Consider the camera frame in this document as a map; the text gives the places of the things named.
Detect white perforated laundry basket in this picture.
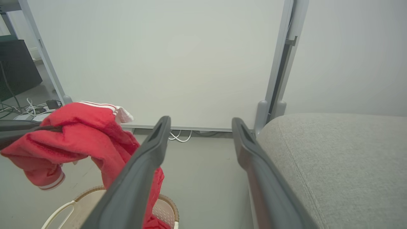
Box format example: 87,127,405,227
41,186,179,229

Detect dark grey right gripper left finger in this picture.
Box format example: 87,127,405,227
81,116,171,229

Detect white looped cable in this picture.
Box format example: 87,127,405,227
168,129,193,143

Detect red clothing with white stripes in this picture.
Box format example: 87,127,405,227
0,101,172,229

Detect white floor cable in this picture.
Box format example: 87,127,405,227
25,97,48,117

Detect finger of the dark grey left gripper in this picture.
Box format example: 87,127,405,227
0,125,63,150
0,120,42,131

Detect black cabinet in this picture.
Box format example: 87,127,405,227
0,35,43,102

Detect grey fabric sofa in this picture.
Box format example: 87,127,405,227
254,113,407,229

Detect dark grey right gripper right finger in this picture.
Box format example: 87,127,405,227
231,117,319,229

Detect thin black floor cable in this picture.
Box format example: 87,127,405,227
0,60,24,114

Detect white power strip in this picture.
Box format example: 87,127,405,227
13,111,50,123

